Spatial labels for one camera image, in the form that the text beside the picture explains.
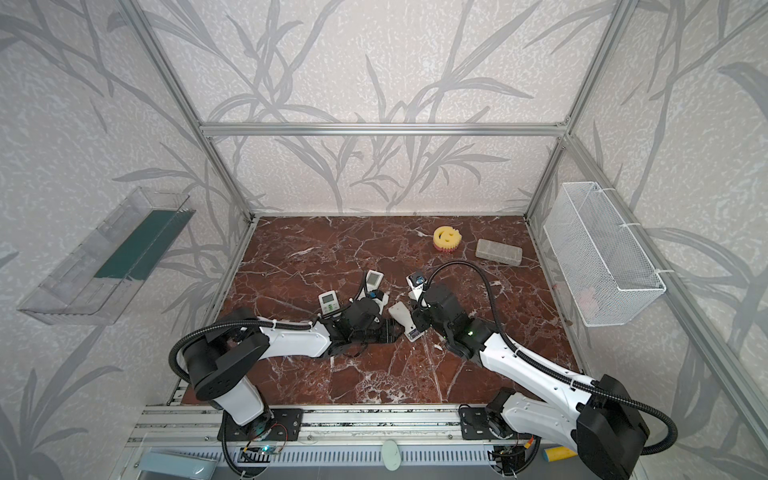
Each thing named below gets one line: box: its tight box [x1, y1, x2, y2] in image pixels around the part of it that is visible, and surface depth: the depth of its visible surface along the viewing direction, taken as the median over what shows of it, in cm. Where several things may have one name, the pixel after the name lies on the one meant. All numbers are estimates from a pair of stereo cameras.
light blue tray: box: [138, 447, 221, 480], surface depth 70 cm
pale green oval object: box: [381, 439, 402, 472], surface depth 69 cm
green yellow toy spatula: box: [542, 446, 578, 462], surface depth 69 cm
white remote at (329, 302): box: [318, 290, 340, 315], surface depth 97 cm
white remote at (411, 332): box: [388, 301, 425, 343], surface depth 91 cm
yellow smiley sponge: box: [433, 226, 462, 250], surface depth 113 cm
